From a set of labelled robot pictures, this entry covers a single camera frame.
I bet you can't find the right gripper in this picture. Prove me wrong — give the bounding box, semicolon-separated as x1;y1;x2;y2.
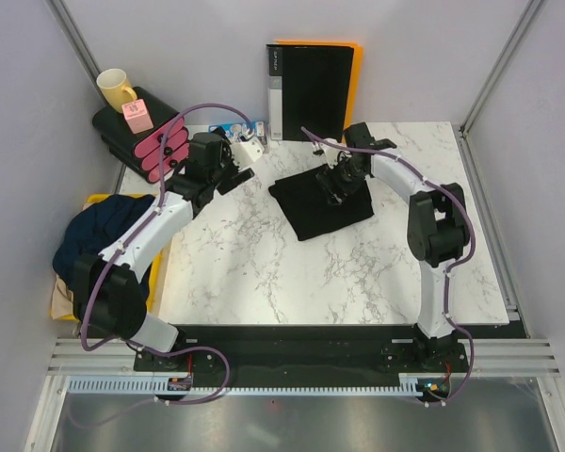
316;152;366;206

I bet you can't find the black t-shirt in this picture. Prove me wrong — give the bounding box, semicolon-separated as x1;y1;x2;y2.
268;165;374;241

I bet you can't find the blue paperback book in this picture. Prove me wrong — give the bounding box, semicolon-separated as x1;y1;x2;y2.
208;121;268;152

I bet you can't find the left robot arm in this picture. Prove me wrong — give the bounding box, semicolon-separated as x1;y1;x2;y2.
73;132;264;370

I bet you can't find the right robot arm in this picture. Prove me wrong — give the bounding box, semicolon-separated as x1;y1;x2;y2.
309;122;476;371

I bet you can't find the pink drawer unit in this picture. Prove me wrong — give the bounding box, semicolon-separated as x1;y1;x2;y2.
92;86;189;184

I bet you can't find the black and orange file folder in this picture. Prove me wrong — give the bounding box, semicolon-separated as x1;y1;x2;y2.
266;40;363;141

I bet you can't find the pink cube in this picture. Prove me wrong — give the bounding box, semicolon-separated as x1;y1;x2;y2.
121;99;153;134

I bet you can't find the yellow plastic bin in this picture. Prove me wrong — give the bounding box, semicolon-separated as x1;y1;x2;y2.
84;194;163;313

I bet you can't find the navy blue t-shirt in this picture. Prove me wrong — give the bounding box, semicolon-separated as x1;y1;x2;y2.
53;195;154;302

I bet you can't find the yellow mug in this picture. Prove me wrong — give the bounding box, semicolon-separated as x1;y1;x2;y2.
96;69;137;113

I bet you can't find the beige t-shirt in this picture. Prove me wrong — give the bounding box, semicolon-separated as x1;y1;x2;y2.
50;277;73;319

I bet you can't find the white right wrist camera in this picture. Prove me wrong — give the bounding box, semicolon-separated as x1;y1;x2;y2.
313;142;344;168

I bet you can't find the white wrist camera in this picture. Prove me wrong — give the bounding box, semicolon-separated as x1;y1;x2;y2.
313;142;344;168
231;137;265;169

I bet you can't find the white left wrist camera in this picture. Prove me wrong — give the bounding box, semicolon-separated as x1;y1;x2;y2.
231;137;265;169

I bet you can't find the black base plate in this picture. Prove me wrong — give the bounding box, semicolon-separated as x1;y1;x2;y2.
131;322;531;376

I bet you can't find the grey cable duct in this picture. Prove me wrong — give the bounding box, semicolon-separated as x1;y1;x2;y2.
66;374;433;397

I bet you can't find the aluminium frame rail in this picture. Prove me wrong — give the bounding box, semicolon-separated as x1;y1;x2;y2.
48;339;559;377

